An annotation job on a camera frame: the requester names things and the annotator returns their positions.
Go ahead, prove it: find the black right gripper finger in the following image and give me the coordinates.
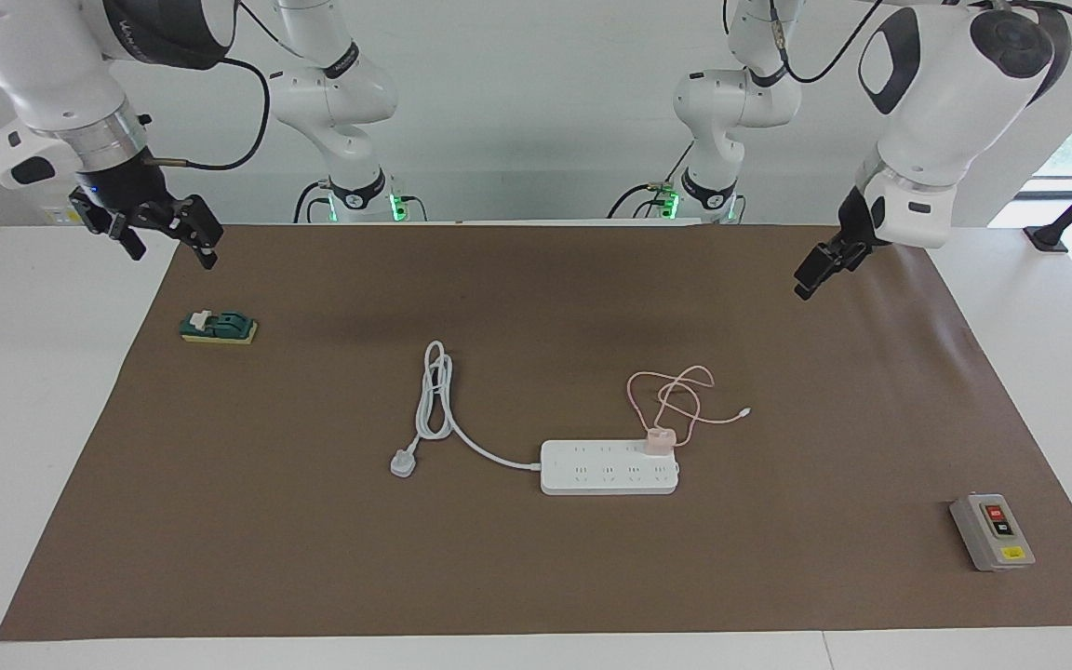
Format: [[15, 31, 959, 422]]
[[79, 208, 147, 262], [149, 194, 224, 271]]

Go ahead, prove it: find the brown table mat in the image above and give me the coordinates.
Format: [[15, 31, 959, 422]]
[[0, 223, 1072, 643]]

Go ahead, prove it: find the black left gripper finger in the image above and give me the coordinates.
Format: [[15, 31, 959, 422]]
[[793, 242, 851, 302], [831, 242, 873, 281]]

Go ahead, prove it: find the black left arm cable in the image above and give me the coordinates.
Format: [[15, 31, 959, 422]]
[[722, 0, 1072, 86]]

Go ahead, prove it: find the white power cord with plug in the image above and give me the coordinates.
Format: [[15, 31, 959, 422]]
[[390, 341, 544, 480]]

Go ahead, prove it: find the grey on-off switch box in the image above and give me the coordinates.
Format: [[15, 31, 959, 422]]
[[949, 492, 1037, 572]]

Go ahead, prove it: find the pink charging cable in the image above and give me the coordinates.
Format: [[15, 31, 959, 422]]
[[627, 364, 753, 446]]

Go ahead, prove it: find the black base cable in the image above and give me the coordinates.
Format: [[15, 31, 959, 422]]
[[605, 140, 697, 221], [291, 181, 334, 224]]

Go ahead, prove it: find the green knife switch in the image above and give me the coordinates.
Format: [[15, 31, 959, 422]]
[[179, 310, 259, 347]]

